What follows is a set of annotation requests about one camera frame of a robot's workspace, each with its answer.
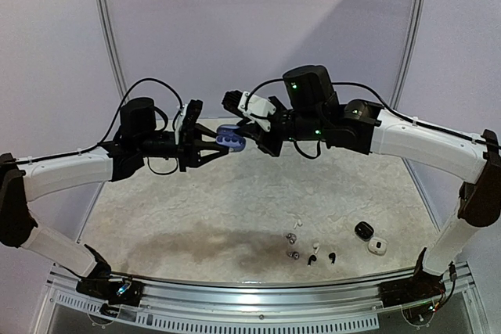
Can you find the purple earbud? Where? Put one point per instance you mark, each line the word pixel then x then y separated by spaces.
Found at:
pixel 291 237
pixel 293 255

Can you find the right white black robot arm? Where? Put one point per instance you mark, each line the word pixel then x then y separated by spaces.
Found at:
pixel 373 127

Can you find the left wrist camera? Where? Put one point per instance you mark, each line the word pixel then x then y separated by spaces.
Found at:
pixel 185 122

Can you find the black stem earbud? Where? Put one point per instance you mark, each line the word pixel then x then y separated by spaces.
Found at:
pixel 311 260
pixel 332 256

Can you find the purple earbud charging case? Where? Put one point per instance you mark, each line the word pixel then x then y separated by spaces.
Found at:
pixel 227 136

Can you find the aluminium frame post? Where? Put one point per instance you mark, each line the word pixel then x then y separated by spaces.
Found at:
pixel 111 47
pixel 409 46

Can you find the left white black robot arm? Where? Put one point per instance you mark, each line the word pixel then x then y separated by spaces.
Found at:
pixel 22 181

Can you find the white stem earbud near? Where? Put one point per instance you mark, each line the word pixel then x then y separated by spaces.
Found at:
pixel 316 247

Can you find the black earbud charging case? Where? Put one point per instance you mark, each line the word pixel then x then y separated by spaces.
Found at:
pixel 364 231

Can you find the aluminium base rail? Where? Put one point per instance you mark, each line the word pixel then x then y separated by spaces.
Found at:
pixel 351 306

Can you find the white earbud charging case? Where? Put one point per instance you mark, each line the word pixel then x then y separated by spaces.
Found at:
pixel 377 246

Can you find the left aluminium frame post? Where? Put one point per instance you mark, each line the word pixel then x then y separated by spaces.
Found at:
pixel 111 47

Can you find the black stem earbud right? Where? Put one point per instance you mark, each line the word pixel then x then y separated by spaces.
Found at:
pixel 332 256

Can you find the white stem earbud far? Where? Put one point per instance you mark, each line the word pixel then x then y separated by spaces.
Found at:
pixel 297 224

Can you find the white stem earbud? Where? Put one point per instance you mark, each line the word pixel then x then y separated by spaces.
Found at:
pixel 316 247
pixel 297 224

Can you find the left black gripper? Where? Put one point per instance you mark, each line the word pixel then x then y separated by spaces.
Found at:
pixel 191 152

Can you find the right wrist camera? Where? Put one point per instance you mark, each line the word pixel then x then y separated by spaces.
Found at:
pixel 250 107

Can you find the black stem earbud left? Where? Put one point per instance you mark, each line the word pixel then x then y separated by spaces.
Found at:
pixel 311 260

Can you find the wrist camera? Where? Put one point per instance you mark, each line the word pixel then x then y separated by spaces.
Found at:
pixel 250 107
pixel 185 122

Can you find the right aluminium frame post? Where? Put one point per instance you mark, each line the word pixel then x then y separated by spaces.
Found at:
pixel 409 46

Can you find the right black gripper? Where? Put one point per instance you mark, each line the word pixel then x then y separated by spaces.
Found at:
pixel 270 134

